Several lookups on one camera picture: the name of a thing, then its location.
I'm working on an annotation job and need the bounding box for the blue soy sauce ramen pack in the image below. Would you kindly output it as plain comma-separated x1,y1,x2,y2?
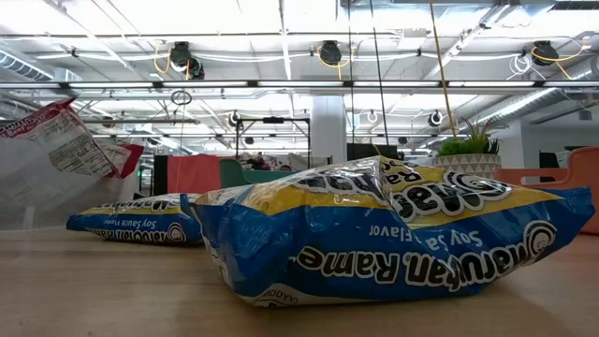
66,193,203,246
180,155,596,309

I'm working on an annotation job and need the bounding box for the red beef ramen pack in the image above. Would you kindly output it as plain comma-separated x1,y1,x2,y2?
0,96,121,180
105,142,145,180

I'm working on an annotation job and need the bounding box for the white building column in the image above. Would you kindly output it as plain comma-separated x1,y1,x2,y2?
311,95,348,164

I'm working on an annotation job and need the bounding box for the teal plastic bin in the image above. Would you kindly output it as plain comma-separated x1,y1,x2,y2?
218,157,300,189

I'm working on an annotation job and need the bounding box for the black monitor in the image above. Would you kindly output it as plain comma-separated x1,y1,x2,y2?
346,142,400,163

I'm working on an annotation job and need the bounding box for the red partition panel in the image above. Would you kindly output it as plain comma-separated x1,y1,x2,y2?
166,154,222,196

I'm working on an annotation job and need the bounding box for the potted plant patterned white pot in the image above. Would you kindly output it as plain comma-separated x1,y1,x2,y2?
432,119,503,182

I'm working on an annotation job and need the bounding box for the tan hanging rod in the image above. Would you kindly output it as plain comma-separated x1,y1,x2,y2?
428,0,458,139

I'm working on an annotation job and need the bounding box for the clear plastic bin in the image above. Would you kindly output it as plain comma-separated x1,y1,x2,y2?
0,135,141,231

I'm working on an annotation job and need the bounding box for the orange plastic bin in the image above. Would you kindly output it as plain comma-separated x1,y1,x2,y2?
494,147,599,236

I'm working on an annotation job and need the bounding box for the black gantry frame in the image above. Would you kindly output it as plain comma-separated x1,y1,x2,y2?
235,116,313,165

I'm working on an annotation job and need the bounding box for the black overhead light rail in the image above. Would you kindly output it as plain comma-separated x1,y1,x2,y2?
0,80,599,90

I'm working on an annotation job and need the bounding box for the black ceiling cable reel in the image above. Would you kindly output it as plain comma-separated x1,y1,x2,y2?
531,40,559,67
317,39,343,67
168,40,206,81

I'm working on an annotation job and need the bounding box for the black hanging cable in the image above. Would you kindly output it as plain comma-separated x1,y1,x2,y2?
368,0,390,147

